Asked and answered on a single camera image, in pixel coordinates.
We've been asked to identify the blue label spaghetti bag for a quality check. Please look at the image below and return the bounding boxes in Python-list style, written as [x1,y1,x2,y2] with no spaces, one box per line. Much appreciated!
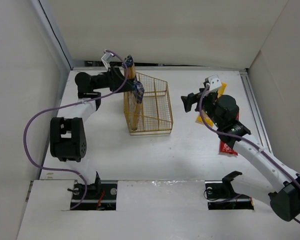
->
[129,80,145,131]

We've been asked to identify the black label spaghetti bag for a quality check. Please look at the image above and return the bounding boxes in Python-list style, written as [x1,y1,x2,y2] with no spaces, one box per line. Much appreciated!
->
[122,55,137,83]

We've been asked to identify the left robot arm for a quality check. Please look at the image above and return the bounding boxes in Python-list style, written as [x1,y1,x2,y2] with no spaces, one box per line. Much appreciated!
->
[50,66,136,196]

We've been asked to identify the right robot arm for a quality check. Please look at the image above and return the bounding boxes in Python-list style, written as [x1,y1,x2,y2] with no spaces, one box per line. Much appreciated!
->
[181,86,300,222]

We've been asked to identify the yellow spaghetti bag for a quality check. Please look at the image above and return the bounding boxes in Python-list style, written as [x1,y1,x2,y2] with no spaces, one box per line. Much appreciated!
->
[195,82,227,127]

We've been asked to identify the red spaghetti bag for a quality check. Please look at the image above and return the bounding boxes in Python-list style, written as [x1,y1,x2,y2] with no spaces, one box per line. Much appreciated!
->
[218,112,241,157]

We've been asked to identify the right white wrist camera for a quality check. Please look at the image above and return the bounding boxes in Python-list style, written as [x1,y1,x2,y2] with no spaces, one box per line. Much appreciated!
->
[203,74,222,92]

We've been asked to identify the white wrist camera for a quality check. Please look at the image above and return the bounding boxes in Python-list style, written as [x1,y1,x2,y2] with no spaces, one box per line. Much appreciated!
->
[203,74,222,92]
[101,49,116,70]

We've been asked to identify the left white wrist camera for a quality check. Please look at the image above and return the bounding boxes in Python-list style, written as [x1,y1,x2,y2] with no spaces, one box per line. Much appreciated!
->
[101,49,116,70]

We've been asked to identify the gold wire basket shelf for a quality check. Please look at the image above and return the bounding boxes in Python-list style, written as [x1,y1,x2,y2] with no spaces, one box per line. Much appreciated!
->
[123,72,174,136]

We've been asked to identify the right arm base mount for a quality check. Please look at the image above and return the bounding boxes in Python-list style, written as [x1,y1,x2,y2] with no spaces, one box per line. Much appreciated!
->
[203,171,254,210]

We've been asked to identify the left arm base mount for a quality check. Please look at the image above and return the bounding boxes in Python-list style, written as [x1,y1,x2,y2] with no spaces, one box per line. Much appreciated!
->
[68,181,118,211]

